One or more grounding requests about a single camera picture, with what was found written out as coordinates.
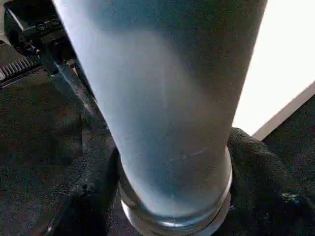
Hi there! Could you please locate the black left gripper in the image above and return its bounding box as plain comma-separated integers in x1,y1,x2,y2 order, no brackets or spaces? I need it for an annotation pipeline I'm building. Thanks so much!
0,6,119,153

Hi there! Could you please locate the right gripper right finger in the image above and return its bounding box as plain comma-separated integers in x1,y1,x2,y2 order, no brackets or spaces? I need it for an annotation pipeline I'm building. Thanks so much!
218,128,315,236

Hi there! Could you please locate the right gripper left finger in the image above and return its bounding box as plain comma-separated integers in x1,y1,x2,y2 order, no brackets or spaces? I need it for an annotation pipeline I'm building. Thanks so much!
46,142,135,236

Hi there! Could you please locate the white plastic table leg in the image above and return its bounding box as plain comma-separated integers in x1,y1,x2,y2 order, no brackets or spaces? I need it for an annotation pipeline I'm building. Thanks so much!
51,0,269,223

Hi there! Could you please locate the white plastic table top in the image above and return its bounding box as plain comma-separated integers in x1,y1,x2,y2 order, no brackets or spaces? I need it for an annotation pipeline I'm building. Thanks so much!
120,0,315,236

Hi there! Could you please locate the black table mat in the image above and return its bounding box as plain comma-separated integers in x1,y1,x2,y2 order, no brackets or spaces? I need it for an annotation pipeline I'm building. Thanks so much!
0,0,315,236

